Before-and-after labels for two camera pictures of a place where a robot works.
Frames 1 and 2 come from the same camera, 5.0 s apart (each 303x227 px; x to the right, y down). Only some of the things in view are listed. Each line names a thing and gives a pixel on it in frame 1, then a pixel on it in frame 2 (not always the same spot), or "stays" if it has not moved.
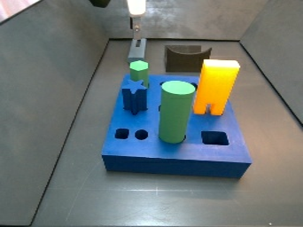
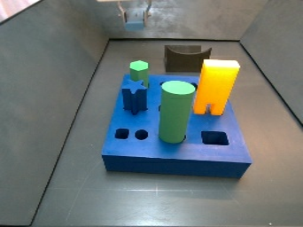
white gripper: x=136 y=6 to x=128 y=1
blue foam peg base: x=212 y=152 stays
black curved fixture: x=184 y=58 stays
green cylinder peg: x=176 y=101 stays
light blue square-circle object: x=137 y=50 to x=133 y=22
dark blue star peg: x=135 y=97 stays
